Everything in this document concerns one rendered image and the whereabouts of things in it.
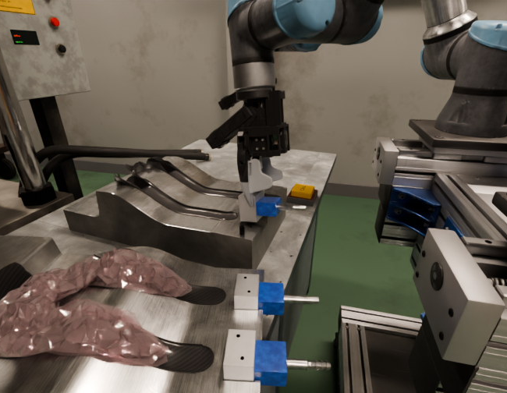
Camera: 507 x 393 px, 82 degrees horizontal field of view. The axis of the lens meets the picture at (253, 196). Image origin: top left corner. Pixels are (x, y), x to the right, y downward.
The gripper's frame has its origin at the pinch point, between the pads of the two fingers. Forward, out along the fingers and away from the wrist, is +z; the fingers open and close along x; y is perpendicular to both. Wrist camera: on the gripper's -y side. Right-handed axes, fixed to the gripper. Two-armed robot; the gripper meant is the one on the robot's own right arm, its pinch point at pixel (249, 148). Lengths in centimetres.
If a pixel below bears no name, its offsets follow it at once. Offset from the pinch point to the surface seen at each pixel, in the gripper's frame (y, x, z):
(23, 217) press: -57, -34, 16
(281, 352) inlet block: 25, -55, 8
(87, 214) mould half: -28.1, -35.6, 8.8
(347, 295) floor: 37, 52, 95
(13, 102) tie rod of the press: -60, -24, -14
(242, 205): 10.6, -31.5, 1.5
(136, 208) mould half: -12.1, -36.0, 4.1
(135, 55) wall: -173, 159, -24
